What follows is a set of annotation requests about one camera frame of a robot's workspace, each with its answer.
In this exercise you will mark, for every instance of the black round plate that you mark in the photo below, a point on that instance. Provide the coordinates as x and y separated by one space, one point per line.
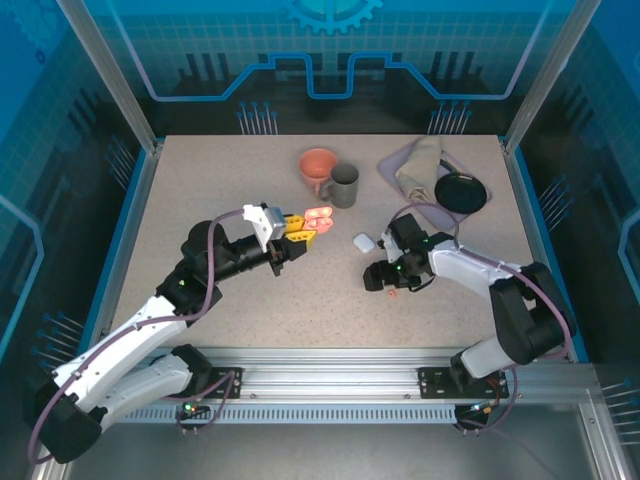
460 192

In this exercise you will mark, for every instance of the white earbud charging case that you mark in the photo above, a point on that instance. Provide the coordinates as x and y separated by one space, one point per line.
362 242

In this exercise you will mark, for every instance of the grey metal mug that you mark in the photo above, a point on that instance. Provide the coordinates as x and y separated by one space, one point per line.
345 192

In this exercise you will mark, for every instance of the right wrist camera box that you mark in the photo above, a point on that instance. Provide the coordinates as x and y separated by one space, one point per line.
390 245

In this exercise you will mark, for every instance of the aluminium frame post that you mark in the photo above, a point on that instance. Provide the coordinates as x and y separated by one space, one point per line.
115 85
545 85

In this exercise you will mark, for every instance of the pink earbud charging case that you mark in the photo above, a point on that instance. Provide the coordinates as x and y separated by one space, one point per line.
320 225

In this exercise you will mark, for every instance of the small LED connector board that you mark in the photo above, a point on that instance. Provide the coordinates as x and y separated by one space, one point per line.
484 407
190 406

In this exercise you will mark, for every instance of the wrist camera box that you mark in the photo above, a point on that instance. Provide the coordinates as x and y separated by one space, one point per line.
390 245
265 222

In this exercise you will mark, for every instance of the orange ceramic mug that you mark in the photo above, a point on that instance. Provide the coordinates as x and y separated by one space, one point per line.
315 167

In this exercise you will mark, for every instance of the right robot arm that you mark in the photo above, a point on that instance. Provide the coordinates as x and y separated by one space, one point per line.
470 265

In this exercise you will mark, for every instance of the lavender plastic tray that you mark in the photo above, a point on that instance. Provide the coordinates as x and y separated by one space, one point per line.
387 167

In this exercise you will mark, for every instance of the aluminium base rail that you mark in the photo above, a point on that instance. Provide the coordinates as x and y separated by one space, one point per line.
325 375

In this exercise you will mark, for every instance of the beige folded cloth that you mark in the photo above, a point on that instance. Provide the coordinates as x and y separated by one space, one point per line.
420 165

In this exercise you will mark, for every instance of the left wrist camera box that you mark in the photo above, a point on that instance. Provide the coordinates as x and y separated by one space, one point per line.
265 222

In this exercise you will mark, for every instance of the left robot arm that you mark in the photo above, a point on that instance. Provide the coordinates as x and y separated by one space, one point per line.
125 335

